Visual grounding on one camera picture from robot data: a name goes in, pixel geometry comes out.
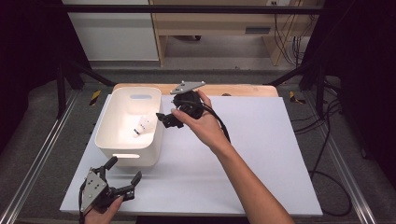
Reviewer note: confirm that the black metal stand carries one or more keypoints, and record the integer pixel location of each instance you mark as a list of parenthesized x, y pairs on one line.
[(320, 90), (60, 90)]

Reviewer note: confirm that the person's left hand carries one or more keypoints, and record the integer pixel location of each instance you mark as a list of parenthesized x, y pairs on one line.
[(104, 216)]

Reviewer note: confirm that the black curtain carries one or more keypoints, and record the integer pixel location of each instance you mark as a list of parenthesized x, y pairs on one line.
[(367, 62), (25, 46)]

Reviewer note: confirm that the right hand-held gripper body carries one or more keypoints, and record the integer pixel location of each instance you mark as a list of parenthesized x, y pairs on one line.
[(186, 87)]

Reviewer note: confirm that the wooden table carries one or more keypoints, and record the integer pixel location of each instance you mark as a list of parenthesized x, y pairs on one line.
[(243, 90)]

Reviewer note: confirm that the person's right hand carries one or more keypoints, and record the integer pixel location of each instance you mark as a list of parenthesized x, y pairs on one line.
[(205, 127)]

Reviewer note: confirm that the white cabinet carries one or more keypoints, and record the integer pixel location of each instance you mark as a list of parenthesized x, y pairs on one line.
[(115, 37)]

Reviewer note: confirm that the wooden desk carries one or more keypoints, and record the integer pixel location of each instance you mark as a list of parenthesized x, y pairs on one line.
[(218, 28)]

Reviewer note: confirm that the white plastic storage bin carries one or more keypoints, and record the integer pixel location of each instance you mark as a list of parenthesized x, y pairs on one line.
[(124, 102)]

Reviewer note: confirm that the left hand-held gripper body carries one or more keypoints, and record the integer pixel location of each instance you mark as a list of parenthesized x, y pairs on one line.
[(93, 186)]

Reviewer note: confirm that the white shuttlecock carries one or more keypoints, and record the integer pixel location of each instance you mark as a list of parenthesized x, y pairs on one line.
[(139, 129), (150, 122)]

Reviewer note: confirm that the aluminium floor rail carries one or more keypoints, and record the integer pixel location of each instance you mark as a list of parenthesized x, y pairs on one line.
[(40, 155), (351, 186)]

